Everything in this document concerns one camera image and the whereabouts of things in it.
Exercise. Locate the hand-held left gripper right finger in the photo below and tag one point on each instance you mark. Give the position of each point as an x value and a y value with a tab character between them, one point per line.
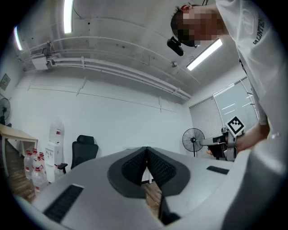
198	179

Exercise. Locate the ceiling smoke detector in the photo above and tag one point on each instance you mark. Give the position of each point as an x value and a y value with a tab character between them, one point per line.
173	64

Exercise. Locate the white water dispenser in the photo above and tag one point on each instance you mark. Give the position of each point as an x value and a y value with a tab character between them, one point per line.
52	157

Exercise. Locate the ceiling strip light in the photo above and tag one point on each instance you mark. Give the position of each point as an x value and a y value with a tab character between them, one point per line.
68	15
204	54
18	39

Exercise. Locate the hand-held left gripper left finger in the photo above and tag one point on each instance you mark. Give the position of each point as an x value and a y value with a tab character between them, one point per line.
90	191

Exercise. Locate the person's head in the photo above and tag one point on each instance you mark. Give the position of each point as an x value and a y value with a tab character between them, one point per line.
198	24

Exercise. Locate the black office chair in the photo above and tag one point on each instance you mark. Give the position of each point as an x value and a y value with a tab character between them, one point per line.
83	150

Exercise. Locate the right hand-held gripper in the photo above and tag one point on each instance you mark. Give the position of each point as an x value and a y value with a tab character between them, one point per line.
235	126

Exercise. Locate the frosted glass window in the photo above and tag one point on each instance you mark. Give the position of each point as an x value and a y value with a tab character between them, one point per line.
234	101

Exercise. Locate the large clear dispenser jug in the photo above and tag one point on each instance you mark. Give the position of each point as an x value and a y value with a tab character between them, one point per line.
56	130

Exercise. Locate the person's right forearm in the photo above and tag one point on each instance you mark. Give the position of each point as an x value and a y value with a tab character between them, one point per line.
254	137

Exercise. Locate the framed wall picture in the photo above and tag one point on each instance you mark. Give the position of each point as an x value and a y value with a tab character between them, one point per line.
5	82

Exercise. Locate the black head-worn camera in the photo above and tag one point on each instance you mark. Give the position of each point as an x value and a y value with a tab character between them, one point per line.
176	46

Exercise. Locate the white ceiling pipes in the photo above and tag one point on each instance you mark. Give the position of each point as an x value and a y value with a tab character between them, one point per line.
117	67

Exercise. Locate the person's white shirt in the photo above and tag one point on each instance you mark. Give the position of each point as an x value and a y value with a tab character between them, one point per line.
258	56

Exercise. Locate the black pedestal fan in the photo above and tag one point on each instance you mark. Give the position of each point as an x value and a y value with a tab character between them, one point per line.
5	107
193	139

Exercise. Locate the white ceiling junction box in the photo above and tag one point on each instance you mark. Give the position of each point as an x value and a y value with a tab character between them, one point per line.
40	64

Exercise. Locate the light wooden desk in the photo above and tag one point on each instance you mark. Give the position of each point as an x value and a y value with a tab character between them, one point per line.
15	133

